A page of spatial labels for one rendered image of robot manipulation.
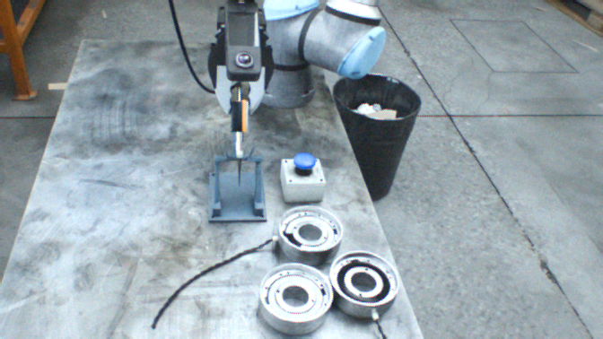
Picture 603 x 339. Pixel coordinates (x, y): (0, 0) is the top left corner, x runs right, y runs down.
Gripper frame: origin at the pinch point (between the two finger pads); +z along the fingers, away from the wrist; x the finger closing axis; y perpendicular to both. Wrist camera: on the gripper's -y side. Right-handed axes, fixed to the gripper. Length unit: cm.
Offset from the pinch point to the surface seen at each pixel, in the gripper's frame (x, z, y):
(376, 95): -60, 66, 115
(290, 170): -9.6, 15.1, 3.5
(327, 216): -15.0, 16.5, -7.0
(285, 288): -6.6, 16.7, -21.8
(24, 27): 92, 72, 178
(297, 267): -8.6, 16.1, -18.5
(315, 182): -13.8, 15.1, 0.3
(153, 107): 17.1, 19.6, 30.8
